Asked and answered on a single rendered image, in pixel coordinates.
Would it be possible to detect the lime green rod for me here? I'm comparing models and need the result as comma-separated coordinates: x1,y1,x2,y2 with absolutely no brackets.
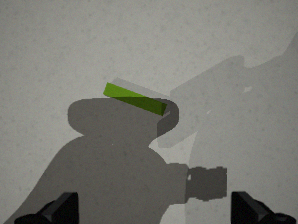
103,82,167,116

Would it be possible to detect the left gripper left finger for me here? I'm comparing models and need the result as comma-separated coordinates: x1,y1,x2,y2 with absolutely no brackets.
14,192,79,224

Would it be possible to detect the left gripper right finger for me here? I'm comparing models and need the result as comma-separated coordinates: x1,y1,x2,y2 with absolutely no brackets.
231,191,296,224

